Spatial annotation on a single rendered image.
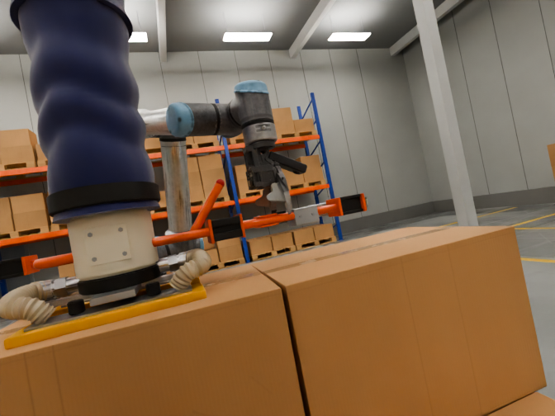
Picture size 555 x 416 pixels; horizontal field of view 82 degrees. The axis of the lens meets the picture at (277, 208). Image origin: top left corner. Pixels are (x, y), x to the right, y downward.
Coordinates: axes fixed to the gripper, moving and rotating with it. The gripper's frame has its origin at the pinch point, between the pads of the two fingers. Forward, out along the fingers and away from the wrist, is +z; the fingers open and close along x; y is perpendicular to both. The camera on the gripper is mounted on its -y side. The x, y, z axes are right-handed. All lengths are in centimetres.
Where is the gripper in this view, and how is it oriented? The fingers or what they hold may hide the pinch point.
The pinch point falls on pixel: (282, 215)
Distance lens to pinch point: 86.4
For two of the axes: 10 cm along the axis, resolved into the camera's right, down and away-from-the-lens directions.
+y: -9.3, 1.8, -3.1
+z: 1.9, 9.8, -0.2
